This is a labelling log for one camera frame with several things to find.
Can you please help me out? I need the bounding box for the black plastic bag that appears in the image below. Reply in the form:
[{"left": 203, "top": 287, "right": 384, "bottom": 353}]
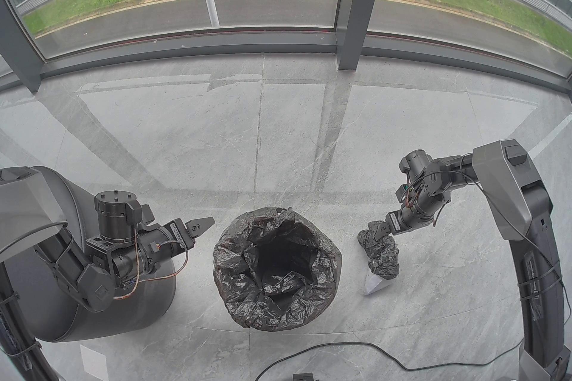
[{"left": 212, "top": 206, "right": 343, "bottom": 331}]

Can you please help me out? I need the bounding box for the white paper piece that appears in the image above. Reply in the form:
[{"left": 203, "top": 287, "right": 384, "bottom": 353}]
[{"left": 362, "top": 272, "right": 389, "bottom": 296}]

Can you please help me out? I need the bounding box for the black plastic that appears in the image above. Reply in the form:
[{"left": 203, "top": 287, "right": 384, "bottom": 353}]
[{"left": 356, "top": 221, "right": 401, "bottom": 281}]

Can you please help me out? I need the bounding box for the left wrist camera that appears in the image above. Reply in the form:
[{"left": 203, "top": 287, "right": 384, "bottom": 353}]
[{"left": 128, "top": 201, "right": 156, "bottom": 233}]

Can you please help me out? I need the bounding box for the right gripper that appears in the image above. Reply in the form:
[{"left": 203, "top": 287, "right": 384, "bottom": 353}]
[{"left": 369, "top": 196, "right": 437, "bottom": 241}]

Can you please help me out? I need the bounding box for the window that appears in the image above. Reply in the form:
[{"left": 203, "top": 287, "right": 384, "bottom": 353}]
[{"left": 0, "top": 0, "right": 572, "bottom": 93}]

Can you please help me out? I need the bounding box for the black cable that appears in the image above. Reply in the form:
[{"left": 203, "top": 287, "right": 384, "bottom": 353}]
[
  {"left": 254, "top": 341, "right": 526, "bottom": 381},
  {"left": 462, "top": 174, "right": 562, "bottom": 271}
]

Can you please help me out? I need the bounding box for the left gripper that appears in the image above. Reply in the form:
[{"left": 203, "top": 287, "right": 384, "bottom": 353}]
[{"left": 131, "top": 216, "right": 215, "bottom": 278}]

